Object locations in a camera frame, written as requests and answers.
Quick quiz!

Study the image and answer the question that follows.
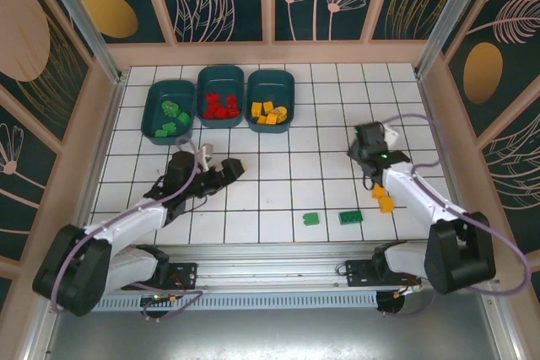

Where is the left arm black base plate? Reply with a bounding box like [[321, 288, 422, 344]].
[[166, 262, 198, 287]]

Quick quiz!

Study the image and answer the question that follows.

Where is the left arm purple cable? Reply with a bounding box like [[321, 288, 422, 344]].
[[50, 137, 206, 322]]

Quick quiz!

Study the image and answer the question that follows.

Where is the long green lego brick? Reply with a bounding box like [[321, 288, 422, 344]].
[[338, 210, 365, 225]]

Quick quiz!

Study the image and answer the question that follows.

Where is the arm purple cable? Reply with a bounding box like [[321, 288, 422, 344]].
[[50, 137, 206, 322], [379, 113, 532, 319]]

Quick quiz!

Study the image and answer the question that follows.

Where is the small controller circuit board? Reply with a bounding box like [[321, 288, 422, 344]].
[[141, 292, 181, 309]]

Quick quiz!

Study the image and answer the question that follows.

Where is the teal plastic bin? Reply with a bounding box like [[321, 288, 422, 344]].
[[197, 65, 246, 129], [245, 69, 295, 134], [141, 79, 197, 148]]

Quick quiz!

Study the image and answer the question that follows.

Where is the aluminium frame post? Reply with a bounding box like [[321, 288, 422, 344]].
[[415, 0, 503, 78], [35, 0, 127, 85]]

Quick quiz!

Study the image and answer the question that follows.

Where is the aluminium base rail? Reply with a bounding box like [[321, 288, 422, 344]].
[[113, 243, 501, 292]]

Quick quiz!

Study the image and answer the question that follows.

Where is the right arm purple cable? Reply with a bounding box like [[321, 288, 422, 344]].
[[379, 113, 532, 319]]

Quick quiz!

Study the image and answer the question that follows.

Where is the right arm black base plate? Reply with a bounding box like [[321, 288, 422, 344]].
[[343, 259, 423, 289]]

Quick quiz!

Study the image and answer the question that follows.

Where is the grey slotted cable duct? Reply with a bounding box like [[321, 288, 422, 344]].
[[90, 292, 379, 311]]

